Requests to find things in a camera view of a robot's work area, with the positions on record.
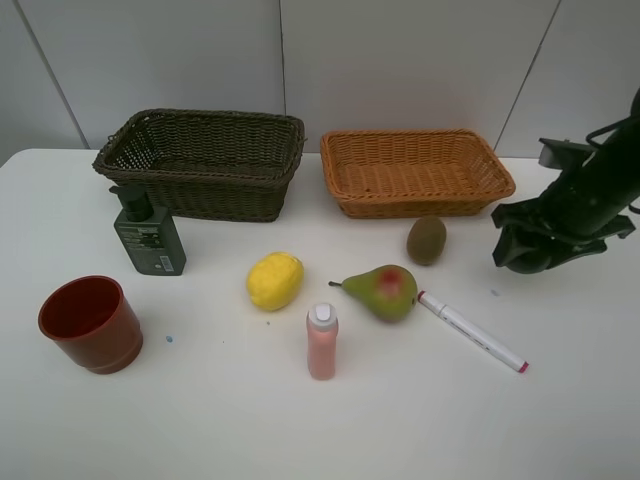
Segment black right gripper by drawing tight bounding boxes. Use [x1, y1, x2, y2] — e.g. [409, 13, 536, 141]
[491, 169, 631, 270]

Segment dark green avocado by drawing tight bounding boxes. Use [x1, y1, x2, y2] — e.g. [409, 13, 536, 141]
[507, 245, 552, 274]

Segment brown kiwi fruit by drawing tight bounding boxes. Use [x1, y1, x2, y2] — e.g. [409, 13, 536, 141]
[406, 216, 447, 266]

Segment white marker pink caps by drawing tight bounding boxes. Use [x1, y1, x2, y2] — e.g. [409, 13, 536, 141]
[417, 291, 529, 374]

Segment green red pear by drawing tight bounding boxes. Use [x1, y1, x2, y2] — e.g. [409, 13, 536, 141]
[328, 265, 418, 324]

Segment yellow lemon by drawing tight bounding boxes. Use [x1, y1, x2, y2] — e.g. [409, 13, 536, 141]
[246, 252, 304, 311]

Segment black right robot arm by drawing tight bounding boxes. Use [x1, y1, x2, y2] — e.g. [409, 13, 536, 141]
[491, 96, 639, 274]

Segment orange wicker basket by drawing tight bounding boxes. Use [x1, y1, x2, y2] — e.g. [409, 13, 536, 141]
[320, 129, 516, 219]

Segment pink bottle white cap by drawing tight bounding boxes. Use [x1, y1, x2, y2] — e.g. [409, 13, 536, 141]
[306, 303, 339, 380]

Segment dark brown wicker basket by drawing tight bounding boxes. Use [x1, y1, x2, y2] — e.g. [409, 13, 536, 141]
[93, 109, 305, 223]

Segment dark green pump bottle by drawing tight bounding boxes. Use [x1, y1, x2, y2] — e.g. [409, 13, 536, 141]
[109, 185, 187, 276]

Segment red plastic cup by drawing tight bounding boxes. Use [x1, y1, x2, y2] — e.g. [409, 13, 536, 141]
[38, 275, 143, 375]

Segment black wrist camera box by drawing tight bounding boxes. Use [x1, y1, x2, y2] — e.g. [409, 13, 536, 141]
[538, 138, 595, 171]

